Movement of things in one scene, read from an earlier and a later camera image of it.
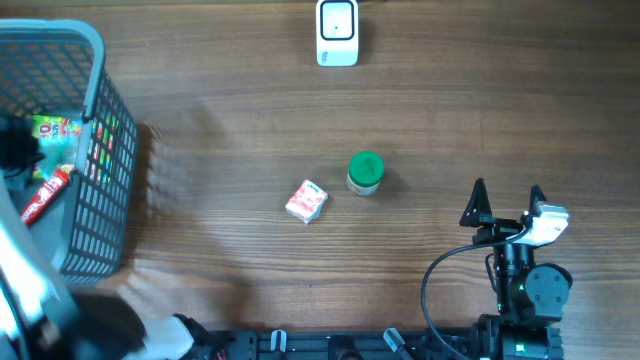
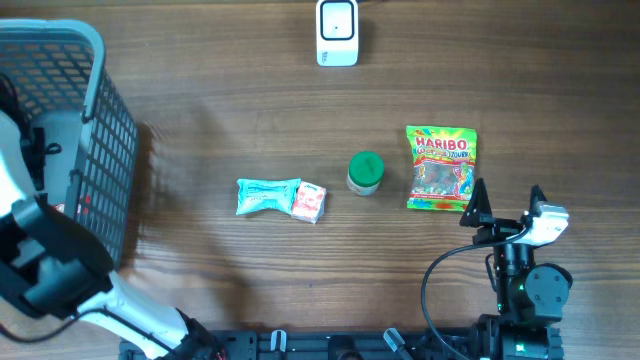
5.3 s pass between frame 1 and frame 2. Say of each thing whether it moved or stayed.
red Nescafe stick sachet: moved
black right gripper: stayed
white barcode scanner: stayed
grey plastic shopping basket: stayed
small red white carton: moved
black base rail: stayed
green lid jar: stayed
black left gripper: moved
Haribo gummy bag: moved
